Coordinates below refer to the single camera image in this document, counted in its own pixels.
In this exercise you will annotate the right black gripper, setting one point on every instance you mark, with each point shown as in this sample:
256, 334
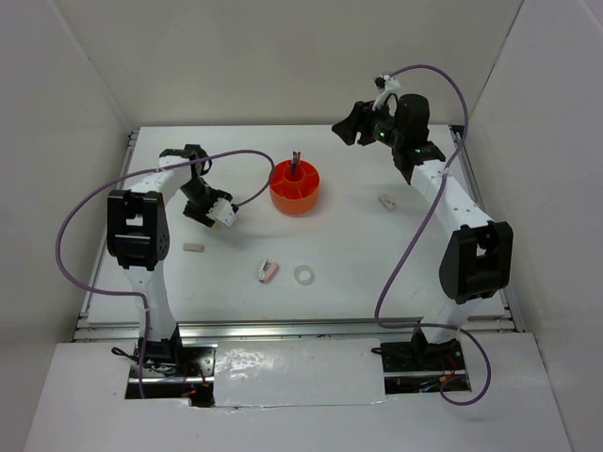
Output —
360, 119

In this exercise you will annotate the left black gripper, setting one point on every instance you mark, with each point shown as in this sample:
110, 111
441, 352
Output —
199, 215

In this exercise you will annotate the beige eraser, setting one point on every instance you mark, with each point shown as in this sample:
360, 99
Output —
193, 247

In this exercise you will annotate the red pen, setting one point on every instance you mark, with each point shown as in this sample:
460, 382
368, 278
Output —
296, 172

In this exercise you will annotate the blue pen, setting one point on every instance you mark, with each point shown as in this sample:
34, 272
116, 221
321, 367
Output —
294, 164

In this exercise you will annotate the white eraser with print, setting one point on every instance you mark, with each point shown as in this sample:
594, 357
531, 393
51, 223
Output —
387, 202

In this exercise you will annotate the pink correction tape dispenser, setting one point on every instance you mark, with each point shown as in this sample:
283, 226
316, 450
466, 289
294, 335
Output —
267, 271

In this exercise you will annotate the clear tape roll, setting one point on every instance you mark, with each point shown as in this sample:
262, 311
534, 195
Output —
304, 275

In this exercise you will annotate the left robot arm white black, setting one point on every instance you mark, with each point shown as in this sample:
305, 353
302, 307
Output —
138, 237

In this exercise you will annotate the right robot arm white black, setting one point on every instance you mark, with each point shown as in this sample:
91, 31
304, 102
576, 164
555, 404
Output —
476, 263

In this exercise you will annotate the orange round compartment organizer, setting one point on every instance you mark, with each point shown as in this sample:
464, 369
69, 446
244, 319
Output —
296, 192

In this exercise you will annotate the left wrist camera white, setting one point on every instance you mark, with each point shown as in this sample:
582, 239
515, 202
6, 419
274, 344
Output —
223, 212

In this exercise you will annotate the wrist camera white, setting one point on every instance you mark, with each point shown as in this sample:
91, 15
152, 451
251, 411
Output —
387, 85
223, 212

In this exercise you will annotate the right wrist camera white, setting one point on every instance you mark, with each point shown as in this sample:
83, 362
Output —
387, 85

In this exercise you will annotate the aluminium table frame rail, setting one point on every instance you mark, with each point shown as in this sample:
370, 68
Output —
349, 240

